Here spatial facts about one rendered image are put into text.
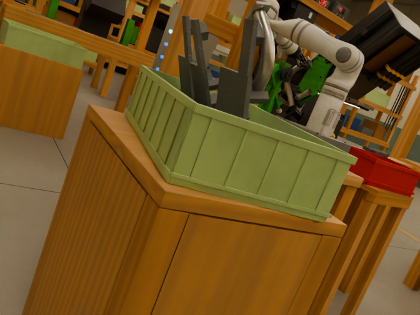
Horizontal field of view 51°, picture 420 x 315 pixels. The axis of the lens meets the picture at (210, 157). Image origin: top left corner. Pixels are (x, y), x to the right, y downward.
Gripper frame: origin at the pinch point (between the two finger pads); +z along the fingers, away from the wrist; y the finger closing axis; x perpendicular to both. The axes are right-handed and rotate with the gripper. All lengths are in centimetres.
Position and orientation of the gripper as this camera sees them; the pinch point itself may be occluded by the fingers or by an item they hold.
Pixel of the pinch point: (304, 62)
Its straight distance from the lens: 242.2
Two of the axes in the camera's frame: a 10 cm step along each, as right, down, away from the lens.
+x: -7.9, 3.1, 5.3
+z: 6.2, 3.8, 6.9
